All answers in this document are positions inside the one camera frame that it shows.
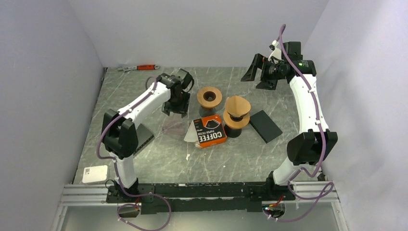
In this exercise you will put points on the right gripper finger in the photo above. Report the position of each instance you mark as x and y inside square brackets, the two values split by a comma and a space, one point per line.
[257, 63]
[269, 85]

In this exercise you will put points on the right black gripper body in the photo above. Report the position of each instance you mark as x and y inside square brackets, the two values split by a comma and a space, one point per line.
[272, 70]

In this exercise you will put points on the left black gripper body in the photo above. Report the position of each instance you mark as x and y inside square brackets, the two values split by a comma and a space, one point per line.
[175, 102]

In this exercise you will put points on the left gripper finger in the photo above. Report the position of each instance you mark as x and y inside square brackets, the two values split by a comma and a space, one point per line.
[167, 108]
[184, 110]

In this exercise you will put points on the clear plastic filter bag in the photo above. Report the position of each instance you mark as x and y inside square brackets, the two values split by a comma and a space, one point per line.
[175, 125]

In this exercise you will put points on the white paper coffee filter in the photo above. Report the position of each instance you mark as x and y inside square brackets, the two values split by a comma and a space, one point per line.
[191, 135]

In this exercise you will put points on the brown paper coffee filter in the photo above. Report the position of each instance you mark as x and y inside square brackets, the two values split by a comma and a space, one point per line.
[237, 106]

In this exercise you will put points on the blue ribbed glass dripper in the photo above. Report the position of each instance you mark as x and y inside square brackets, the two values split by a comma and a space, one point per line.
[237, 118]

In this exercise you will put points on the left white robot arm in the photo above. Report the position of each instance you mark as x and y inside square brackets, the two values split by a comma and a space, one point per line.
[123, 134]

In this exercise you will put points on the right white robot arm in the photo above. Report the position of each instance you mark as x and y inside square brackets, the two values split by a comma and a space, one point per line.
[315, 140]

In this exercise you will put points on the orange coffee filter box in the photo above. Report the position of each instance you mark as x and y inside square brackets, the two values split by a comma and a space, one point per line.
[209, 131]

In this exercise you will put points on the left black flat box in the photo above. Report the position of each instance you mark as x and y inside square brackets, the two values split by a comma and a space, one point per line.
[144, 136]

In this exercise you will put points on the black flat box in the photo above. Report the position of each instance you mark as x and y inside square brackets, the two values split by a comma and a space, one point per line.
[265, 126]
[144, 136]

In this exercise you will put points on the right black flat box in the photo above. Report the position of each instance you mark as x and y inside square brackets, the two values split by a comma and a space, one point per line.
[265, 126]

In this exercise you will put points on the black server base cup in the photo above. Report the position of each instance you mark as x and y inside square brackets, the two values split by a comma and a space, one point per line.
[232, 132]

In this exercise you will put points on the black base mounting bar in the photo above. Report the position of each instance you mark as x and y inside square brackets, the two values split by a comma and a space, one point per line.
[162, 205]

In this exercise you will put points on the white small box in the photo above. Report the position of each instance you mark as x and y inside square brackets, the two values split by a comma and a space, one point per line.
[95, 174]

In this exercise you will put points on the orange handled wrench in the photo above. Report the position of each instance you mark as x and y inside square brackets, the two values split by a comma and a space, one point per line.
[139, 67]

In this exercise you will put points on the aluminium frame rail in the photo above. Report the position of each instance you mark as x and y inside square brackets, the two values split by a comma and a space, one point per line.
[101, 194]

